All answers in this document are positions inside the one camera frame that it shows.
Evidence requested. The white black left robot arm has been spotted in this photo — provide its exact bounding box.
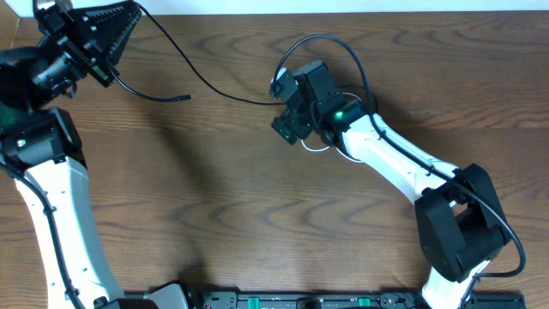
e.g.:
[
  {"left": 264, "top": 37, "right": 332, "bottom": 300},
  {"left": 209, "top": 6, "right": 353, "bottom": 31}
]
[{"left": 1, "top": 1, "right": 190, "bottom": 308}]

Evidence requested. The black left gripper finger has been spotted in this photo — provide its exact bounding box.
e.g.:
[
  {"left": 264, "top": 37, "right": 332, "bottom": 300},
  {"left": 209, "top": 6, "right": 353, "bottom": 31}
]
[
  {"left": 69, "top": 1, "right": 142, "bottom": 47},
  {"left": 105, "top": 16, "right": 141, "bottom": 65}
]

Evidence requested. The black USB cable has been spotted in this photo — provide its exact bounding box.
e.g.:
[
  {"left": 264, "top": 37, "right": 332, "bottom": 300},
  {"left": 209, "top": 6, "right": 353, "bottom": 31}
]
[{"left": 105, "top": 2, "right": 287, "bottom": 106}]

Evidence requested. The brown cardboard panel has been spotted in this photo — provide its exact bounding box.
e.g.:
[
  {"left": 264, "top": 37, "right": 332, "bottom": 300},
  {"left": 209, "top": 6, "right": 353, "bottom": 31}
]
[{"left": 0, "top": 0, "right": 20, "bottom": 50}]

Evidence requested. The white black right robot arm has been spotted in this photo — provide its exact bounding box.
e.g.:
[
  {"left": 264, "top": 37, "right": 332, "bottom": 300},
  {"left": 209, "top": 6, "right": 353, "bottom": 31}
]
[{"left": 269, "top": 61, "right": 513, "bottom": 308}]

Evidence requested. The white USB cable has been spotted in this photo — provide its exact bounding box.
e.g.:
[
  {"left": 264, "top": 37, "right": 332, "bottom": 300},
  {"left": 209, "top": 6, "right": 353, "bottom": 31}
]
[{"left": 299, "top": 90, "right": 365, "bottom": 164}]

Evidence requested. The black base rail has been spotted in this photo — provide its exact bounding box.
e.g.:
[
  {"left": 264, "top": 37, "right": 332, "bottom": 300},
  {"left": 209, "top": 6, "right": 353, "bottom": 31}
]
[{"left": 164, "top": 281, "right": 527, "bottom": 309}]

